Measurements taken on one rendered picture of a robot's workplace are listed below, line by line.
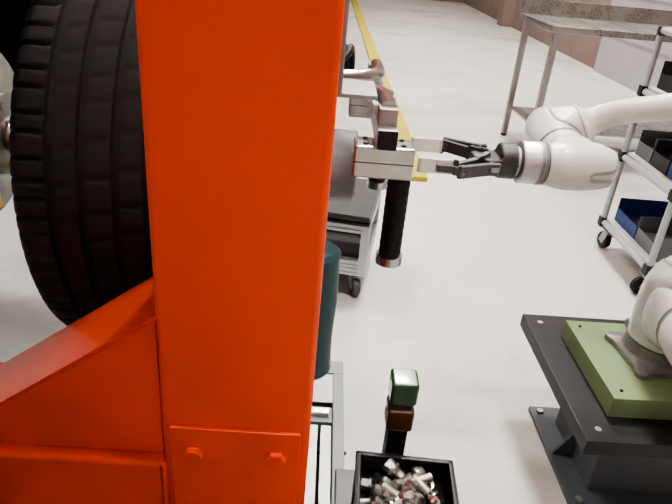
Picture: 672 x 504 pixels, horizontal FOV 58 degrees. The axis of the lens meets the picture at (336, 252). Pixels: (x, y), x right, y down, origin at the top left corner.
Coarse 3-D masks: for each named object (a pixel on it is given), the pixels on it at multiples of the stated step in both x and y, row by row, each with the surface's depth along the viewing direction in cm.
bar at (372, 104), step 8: (368, 104) 109; (376, 104) 99; (376, 112) 94; (376, 120) 90; (376, 128) 89; (384, 128) 87; (392, 128) 87; (376, 136) 88; (384, 136) 86; (392, 136) 86; (376, 144) 87; (384, 144) 87; (392, 144) 87
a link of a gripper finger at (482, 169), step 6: (462, 168) 118; (468, 168) 118; (474, 168) 119; (480, 168) 120; (486, 168) 121; (468, 174) 119; (474, 174) 120; (480, 174) 121; (486, 174) 121; (492, 174) 122; (498, 174) 122
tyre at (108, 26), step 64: (64, 0) 80; (128, 0) 80; (64, 64) 77; (128, 64) 77; (64, 128) 76; (128, 128) 77; (64, 192) 78; (128, 192) 78; (64, 256) 82; (128, 256) 82; (64, 320) 94
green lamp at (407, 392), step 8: (392, 376) 88; (400, 376) 88; (408, 376) 88; (416, 376) 88; (392, 384) 87; (400, 384) 87; (408, 384) 87; (416, 384) 87; (392, 392) 87; (400, 392) 87; (408, 392) 87; (416, 392) 87; (392, 400) 88; (400, 400) 88; (408, 400) 88; (416, 400) 88
